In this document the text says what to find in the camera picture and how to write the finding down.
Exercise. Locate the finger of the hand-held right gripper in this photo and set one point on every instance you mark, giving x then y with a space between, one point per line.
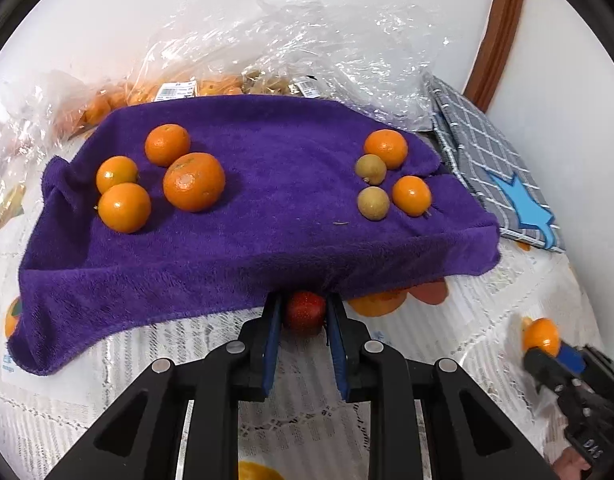
572 357
544 370

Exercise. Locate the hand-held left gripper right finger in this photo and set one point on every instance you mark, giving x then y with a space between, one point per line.
337 350

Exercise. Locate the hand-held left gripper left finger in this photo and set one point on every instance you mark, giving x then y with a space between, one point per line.
272 345

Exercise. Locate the small orange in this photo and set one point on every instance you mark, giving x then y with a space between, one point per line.
412 195
542 335

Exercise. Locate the red speckled fruit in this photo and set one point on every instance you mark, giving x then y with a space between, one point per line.
303 312

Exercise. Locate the brown longan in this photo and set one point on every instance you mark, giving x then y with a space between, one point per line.
373 203
371 169

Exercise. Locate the large orange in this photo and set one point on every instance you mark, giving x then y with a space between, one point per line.
194 182

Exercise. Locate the orange with stem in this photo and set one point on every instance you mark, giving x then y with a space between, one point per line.
124 208

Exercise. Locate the person's right hand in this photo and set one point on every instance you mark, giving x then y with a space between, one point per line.
572 467

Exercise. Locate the purple towel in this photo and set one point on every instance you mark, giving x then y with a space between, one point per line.
267 200

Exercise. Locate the grey checkered star cushion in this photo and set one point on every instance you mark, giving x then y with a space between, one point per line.
487 160

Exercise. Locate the bag of longans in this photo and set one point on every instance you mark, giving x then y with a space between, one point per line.
272 84

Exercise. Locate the bag of small oranges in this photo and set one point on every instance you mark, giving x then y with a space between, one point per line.
94 110

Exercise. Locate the clear plastic bag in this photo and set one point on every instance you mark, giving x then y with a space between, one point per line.
337 50

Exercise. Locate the wooden door frame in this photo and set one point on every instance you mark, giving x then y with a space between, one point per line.
502 30

